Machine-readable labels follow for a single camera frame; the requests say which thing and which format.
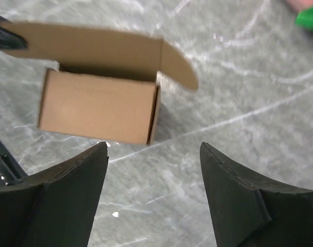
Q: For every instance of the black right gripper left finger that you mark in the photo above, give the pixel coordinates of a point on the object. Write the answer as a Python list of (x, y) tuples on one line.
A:
[(57, 206)]

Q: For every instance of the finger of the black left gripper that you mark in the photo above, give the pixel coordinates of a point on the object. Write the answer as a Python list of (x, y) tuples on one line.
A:
[(10, 40)]

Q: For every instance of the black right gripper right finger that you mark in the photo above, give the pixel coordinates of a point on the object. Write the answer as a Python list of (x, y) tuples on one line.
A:
[(250, 209)]

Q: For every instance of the brown cardboard paper box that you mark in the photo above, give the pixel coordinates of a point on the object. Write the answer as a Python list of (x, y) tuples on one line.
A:
[(106, 86)]

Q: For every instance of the green white snack bag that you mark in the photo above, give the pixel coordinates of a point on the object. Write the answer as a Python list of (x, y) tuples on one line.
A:
[(304, 17)]

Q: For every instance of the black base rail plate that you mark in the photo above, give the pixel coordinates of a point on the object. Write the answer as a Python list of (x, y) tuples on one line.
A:
[(10, 169)]

